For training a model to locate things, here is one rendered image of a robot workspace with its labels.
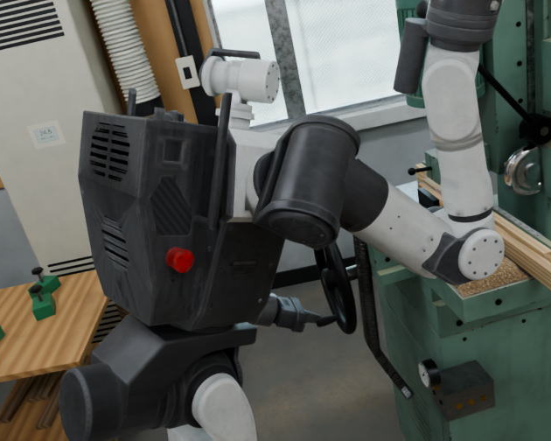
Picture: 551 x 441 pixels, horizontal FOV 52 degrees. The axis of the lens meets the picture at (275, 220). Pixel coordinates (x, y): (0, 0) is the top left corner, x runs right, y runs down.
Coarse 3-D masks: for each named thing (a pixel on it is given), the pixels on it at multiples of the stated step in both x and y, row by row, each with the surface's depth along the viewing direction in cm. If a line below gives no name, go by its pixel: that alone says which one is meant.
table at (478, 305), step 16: (416, 192) 158; (384, 272) 130; (400, 272) 130; (432, 288) 125; (448, 288) 116; (496, 288) 111; (512, 288) 111; (528, 288) 112; (544, 288) 113; (448, 304) 118; (464, 304) 111; (480, 304) 111; (496, 304) 112; (512, 304) 113; (464, 320) 112
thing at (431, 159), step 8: (488, 144) 134; (424, 152) 139; (432, 152) 137; (488, 152) 135; (432, 160) 135; (432, 168) 137; (488, 168) 136; (432, 176) 138; (440, 176) 135; (440, 184) 136
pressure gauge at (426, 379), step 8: (424, 360) 128; (432, 360) 127; (424, 368) 125; (432, 368) 125; (424, 376) 128; (432, 376) 125; (440, 376) 125; (424, 384) 129; (432, 384) 125; (440, 384) 129
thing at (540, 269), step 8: (432, 184) 152; (504, 232) 122; (504, 240) 120; (512, 240) 118; (512, 248) 117; (520, 248) 115; (528, 248) 114; (512, 256) 118; (520, 256) 115; (528, 256) 112; (536, 256) 111; (520, 264) 115; (528, 264) 112; (536, 264) 110; (544, 264) 108; (528, 272) 113; (536, 272) 110; (544, 272) 108; (544, 280) 108
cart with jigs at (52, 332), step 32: (32, 288) 214; (64, 288) 234; (96, 288) 228; (0, 320) 220; (32, 320) 215; (64, 320) 210; (96, 320) 205; (0, 352) 199; (32, 352) 195; (64, 352) 191; (32, 384) 236; (0, 416) 219; (32, 416) 218
